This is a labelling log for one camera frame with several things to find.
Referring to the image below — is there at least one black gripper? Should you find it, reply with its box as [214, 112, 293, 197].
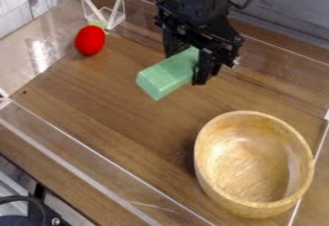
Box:
[154, 0, 245, 86]

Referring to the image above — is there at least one green rectangular block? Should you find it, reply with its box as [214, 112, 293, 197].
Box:
[136, 47, 199, 100]

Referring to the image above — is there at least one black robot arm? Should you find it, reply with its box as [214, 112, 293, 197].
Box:
[154, 0, 251, 86]

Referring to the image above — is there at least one brown wooden bowl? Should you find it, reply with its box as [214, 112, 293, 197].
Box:
[194, 111, 314, 218]

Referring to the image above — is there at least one red toy strawberry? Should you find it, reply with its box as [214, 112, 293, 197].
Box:
[75, 25, 106, 56]

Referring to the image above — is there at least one clear acrylic table fence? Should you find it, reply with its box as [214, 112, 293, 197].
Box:
[0, 0, 329, 226]

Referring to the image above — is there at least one black table clamp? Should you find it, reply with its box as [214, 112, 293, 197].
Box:
[27, 184, 72, 226]

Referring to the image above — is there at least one clear acrylic corner bracket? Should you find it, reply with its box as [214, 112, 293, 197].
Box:
[81, 0, 126, 31]

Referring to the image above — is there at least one black cable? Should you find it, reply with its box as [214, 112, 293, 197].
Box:
[0, 195, 43, 226]

